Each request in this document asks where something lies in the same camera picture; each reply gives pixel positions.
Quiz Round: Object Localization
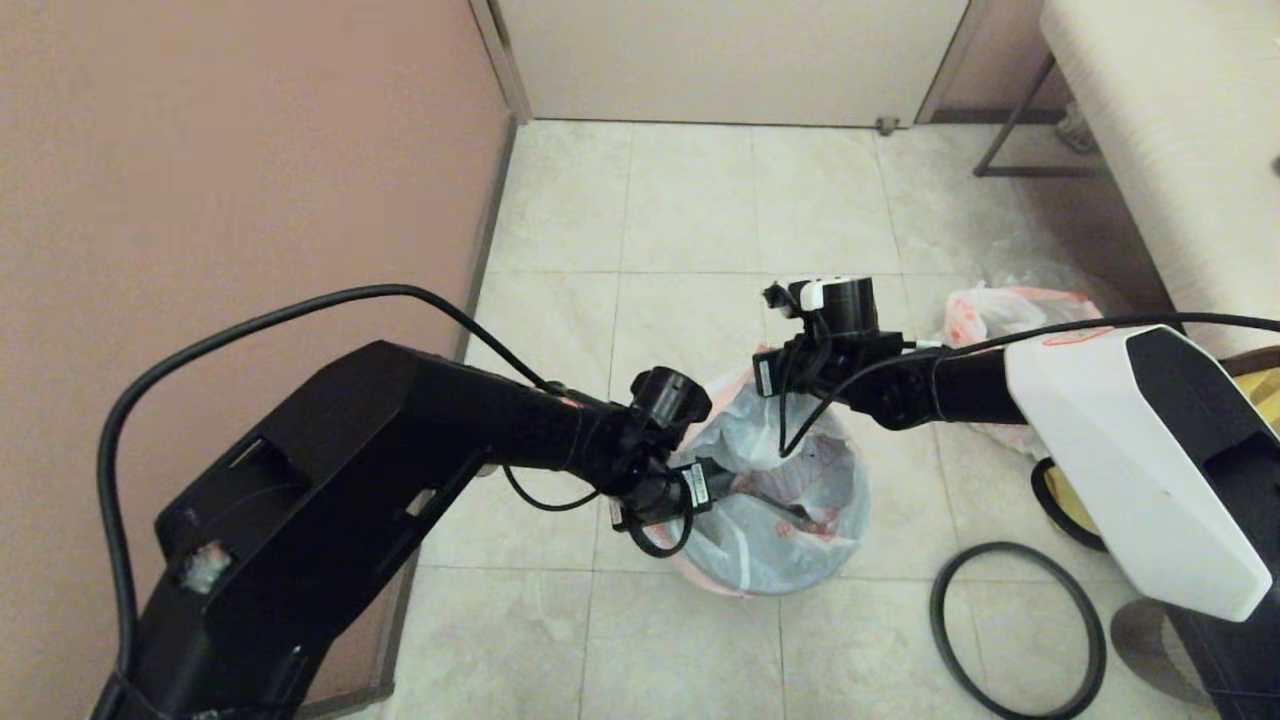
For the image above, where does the white cartoon-print plastic bag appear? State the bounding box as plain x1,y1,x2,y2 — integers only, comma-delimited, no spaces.
668,362,871,598

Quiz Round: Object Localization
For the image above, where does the used white red-print trash bag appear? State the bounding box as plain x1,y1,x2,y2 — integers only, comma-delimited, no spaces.
940,285,1106,461

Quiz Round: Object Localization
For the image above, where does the black bin retaining ring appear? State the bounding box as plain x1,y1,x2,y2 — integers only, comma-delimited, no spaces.
928,542,1107,720

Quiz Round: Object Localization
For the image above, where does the yellow fabric tote bag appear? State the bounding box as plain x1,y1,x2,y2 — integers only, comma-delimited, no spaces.
1045,368,1280,551

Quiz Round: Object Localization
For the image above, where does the small clear plastic item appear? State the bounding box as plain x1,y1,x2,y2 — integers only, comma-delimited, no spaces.
1055,105,1096,159

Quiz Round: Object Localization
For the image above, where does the beige door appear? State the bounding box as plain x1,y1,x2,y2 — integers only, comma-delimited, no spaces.
495,0,971,131

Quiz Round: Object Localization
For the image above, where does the grey ribbed cylinder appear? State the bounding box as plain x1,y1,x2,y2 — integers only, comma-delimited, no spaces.
1108,598,1201,720

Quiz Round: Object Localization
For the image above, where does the white wood-grain table top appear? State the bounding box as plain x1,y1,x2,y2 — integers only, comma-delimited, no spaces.
1040,0,1280,331

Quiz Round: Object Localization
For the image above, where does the right wrist camera black cylinder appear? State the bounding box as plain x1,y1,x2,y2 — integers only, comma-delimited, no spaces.
763,276,881,343

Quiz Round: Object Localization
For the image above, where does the wrist camera black cylinder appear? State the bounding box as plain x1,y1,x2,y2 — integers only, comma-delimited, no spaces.
763,276,881,343
630,366,714,453

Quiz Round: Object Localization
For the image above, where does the left wrist camera black cylinder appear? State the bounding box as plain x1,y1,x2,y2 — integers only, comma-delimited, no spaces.
630,366,714,453

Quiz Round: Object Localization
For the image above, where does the left wrist thin black cable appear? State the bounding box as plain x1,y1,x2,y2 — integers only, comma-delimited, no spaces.
500,465,601,513

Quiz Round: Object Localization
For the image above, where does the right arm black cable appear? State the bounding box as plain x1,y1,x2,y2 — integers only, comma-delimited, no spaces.
1030,456,1109,553

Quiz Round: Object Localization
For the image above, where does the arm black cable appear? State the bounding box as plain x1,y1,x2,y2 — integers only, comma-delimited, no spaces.
1030,456,1109,553
97,285,561,681

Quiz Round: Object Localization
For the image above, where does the dark metal table frame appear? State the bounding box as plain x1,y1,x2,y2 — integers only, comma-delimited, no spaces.
970,55,1111,183

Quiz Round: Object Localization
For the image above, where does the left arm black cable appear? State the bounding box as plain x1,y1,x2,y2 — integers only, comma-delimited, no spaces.
97,285,561,681

